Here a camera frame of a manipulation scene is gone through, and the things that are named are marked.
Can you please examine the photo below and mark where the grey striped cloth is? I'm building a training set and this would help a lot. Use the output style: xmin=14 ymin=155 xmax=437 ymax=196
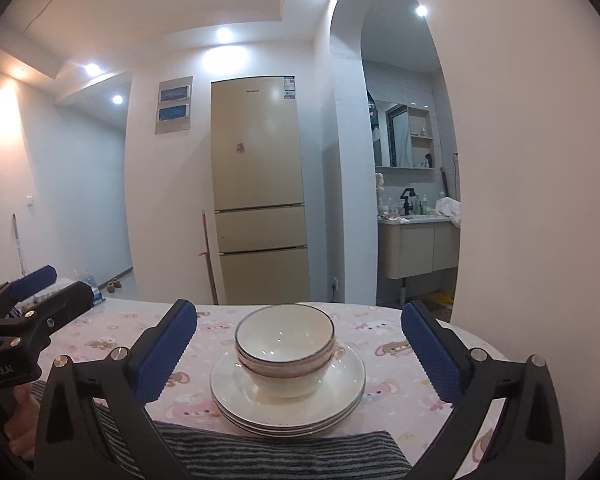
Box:
xmin=30 ymin=380 xmax=413 ymax=480

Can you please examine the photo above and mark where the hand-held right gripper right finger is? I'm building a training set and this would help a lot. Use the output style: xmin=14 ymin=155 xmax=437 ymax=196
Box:
xmin=401 ymin=300 xmax=566 ymax=480

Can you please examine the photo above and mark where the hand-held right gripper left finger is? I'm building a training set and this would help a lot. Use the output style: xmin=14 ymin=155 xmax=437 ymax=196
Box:
xmin=32 ymin=299 xmax=198 ymax=480

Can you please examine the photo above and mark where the pink printed tablecloth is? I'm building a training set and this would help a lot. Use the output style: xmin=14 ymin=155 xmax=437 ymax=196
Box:
xmin=27 ymin=297 xmax=511 ymax=466

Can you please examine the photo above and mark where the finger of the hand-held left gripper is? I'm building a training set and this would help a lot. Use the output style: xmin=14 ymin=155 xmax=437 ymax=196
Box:
xmin=0 ymin=265 xmax=57 ymax=319
xmin=10 ymin=281 xmax=95 ymax=352

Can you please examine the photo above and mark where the beige vanity cabinet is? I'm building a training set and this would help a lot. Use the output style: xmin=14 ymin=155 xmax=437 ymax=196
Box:
xmin=377 ymin=217 xmax=461 ymax=281

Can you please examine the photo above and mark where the grey wall panel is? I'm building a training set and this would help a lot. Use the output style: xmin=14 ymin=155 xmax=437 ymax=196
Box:
xmin=154 ymin=76 xmax=194 ymax=136

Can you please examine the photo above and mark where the blue bottle pack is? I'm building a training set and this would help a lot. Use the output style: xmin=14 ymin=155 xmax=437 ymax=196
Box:
xmin=77 ymin=277 xmax=105 ymax=306

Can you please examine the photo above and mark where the person's left hand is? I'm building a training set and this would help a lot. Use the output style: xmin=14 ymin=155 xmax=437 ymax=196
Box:
xmin=2 ymin=385 xmax=48 ymax=461

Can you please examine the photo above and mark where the white towel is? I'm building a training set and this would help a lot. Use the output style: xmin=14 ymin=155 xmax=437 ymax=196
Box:
xmin=435 ymin=197 xmax=463 ymax=227

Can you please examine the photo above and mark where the mirror cabinet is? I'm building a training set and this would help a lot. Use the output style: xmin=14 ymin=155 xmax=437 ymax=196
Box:
xmin=372 ymin=100 xmax=437 ymax=170

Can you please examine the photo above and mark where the white black-rimmed bowl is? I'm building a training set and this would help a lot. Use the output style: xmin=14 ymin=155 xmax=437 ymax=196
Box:
xmin=234 ymin=303 xmax=336 ymax=366

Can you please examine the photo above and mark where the wooden stick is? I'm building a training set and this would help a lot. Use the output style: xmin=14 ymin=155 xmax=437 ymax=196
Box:
xmin=200 ymin=210 xmax=220 ymax=306

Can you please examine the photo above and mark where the beige refrigerator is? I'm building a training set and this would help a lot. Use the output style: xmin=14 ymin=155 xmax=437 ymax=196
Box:
xmin=210 ymin=75 xmax=312 ymax=306

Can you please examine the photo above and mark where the mop handle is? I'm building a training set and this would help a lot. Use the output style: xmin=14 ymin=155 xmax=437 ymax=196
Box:
xmin=11 ymin=214 xmax=26 ymax=281

